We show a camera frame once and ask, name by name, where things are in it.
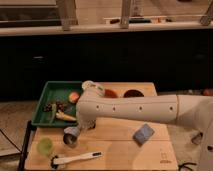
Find wooden block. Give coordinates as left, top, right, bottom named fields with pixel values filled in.
left=88, top=122, right=96, bottom=130

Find toy peach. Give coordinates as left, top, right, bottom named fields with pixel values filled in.
left=68, top=92, right=80, bottom=104

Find small metal cup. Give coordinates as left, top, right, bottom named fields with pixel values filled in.
left=63, top=133, right=78, bottom=148

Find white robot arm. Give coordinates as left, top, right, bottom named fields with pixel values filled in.
left=76, top=81, right=213, bottom=171

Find orange bowl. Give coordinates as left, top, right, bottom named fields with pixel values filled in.
left=105, top=89, right=118, bottom=98

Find toy corn banana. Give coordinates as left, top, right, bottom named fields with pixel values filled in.
left=56, top=113, right=76, bottom=122

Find green plastic tray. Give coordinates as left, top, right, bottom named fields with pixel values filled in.
left=31, top=81, right=82, bottom=128

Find toy grapes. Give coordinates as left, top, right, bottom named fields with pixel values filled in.
left=43, top=101, right=67, bottom=112

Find blue sponge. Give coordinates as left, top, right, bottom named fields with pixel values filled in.
left=133, top=124, right=155, bottom=146

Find dark purple bowl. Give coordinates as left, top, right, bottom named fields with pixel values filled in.
left=124, top=89, right=144, bottom=98

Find green plastic cup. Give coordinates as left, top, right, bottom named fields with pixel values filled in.
left=36, top=138, right=53, bottom=156

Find white handled brush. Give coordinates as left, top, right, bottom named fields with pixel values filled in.
left=51, top=152, right=102, bottom=169

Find green toy pepper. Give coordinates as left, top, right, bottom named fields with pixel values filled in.
left=50, top=103, right=57, bottom=123

